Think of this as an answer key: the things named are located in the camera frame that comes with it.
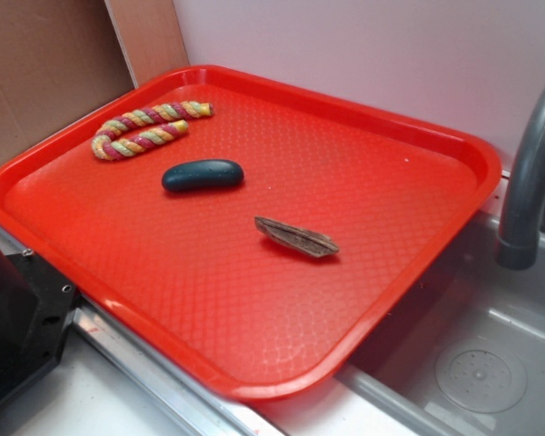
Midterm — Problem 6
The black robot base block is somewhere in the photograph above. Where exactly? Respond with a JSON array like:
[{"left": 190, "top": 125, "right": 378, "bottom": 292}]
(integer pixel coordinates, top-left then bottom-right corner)
[{"left": 0, "top": 250, "right": 77, "bottom": 409}]

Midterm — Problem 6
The dark green toy cucumber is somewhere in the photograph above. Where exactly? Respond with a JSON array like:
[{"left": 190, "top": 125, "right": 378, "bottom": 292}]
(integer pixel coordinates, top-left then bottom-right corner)
[{"left": 162, "top": 159, "right": 244, "bottom": 193}]

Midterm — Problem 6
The red plastic tray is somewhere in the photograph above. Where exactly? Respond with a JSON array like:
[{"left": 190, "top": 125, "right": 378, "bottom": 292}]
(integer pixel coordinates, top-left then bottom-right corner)
[{"left": 0, "top": 66, "right": 501, "bottom": 402}]

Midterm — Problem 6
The grey plastic sink basin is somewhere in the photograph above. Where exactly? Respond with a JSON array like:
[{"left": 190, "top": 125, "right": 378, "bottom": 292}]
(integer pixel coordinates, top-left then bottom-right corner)
[{"left": 338, "top": 213, "right": 545, "bottom": 435}]

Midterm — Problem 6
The grey toy faucet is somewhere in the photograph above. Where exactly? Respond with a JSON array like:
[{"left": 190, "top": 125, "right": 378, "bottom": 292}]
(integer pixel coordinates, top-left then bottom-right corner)
[{"left": 495, "top": 89, "right": 545, "bottom": 270}]

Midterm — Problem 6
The brown cardboard panel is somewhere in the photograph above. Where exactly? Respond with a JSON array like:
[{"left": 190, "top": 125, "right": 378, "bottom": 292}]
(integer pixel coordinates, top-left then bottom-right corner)
[{"left": 0, "top": 1, "right": 188, "bottom": 166}]

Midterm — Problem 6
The multicolour twisted rope toy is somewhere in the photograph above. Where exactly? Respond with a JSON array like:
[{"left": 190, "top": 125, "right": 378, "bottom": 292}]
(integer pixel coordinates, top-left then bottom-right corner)
[{"left": 91, "top": 101, "right": 214, "bottom": 162}]

